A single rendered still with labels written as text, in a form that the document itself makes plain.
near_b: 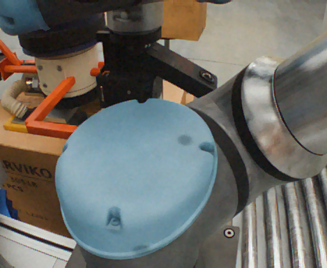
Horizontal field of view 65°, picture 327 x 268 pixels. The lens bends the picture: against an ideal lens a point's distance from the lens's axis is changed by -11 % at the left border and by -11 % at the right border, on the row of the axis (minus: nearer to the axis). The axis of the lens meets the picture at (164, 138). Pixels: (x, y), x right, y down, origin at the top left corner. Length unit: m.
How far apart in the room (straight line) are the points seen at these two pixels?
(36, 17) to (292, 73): 0.18
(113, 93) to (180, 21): 1.84
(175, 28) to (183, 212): 2.11
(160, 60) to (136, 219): 0.25
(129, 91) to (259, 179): 0.23
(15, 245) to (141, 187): 0.43
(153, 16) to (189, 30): 1.87
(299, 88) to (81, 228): 0.17
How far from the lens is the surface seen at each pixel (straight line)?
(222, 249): 0.41
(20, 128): 0.81
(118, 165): 0.18
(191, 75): 0.39
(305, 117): 0.21
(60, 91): 0.67
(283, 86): 0.22
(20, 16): 0.19
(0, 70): 0.90
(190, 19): 2.20
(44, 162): 0.76
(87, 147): 0.20
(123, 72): 0.41
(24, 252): 0.56
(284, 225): 1.16
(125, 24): 0.36
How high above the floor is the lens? 1.39
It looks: 39 degrees down
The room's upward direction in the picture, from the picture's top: straight up
